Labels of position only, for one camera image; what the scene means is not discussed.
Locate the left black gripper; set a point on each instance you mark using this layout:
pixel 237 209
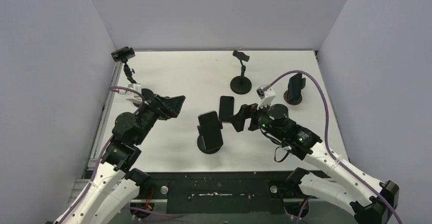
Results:
pixel 165 107

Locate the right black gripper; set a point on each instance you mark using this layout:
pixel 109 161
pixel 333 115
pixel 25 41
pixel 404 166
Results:
pixel 252 117

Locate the purple-edged black smartphone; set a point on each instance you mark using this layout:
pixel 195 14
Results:
pixel 226 108

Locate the black smartphone white edge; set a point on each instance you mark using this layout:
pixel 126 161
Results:
pixel 208 117

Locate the black round-base phone stand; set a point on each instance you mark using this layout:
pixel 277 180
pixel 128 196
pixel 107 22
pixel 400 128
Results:
pixel 241 84

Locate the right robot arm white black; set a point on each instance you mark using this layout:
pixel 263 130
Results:
pixel 366 198

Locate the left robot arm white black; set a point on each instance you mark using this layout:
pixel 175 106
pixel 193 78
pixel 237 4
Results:
pixel 114 181

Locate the brown wooden round phone stand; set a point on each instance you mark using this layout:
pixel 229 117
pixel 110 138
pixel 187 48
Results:
pixel 292 100

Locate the tall black tripod phone stand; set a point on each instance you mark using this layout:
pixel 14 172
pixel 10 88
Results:
pixel 147 93

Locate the black phone in tall stand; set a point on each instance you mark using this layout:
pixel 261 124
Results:
pixel 123 54

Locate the dark blue-edged smartphone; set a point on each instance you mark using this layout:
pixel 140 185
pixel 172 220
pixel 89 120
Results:
pixel 296 84

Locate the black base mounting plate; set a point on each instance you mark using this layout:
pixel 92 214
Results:
pixel 221 192

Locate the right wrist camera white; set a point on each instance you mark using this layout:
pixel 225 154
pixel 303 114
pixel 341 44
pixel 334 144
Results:
pixel 267 95

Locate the aluminium frame rail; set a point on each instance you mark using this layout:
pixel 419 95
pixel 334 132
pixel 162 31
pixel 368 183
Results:
pixel 98 144

